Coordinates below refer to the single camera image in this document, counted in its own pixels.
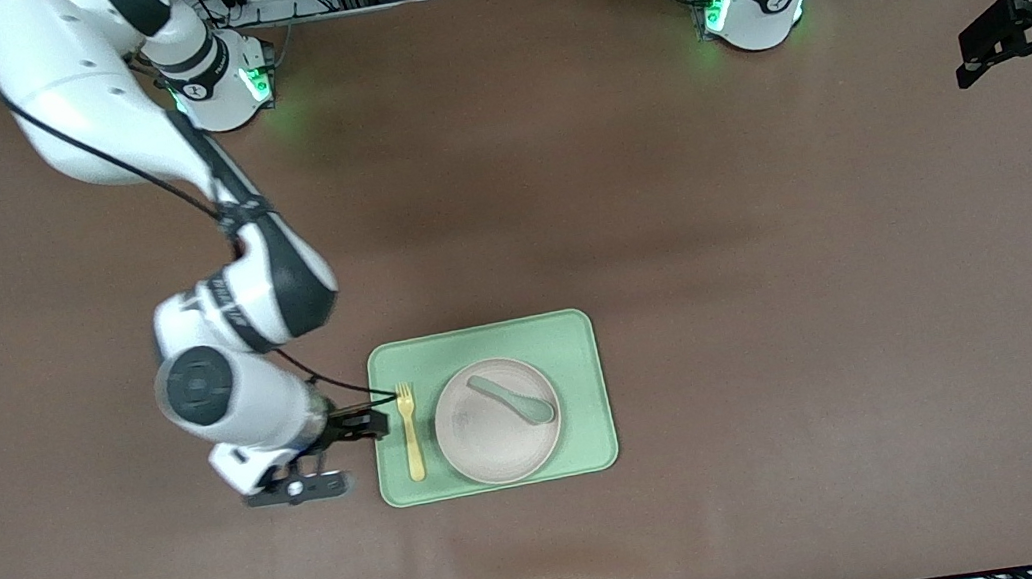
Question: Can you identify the yellow plastic fork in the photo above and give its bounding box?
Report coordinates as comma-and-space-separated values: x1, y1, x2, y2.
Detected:
394, 381, 429, 484

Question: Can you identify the beige round plate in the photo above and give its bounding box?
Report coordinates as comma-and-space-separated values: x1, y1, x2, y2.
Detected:
426, 350, 571, 493

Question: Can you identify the grey-green plastic spoon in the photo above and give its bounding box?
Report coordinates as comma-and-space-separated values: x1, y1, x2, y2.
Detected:
465, 365, 559, 436

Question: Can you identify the light green rectangular tray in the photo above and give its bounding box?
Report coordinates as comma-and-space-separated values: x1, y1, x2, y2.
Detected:
358, 304, 625, 511

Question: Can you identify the brown table cover mat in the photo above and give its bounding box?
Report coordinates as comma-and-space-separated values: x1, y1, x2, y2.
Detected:
0, 0, 1032, 579

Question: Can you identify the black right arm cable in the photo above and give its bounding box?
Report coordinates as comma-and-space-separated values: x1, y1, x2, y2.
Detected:
0, 10, 401, 456

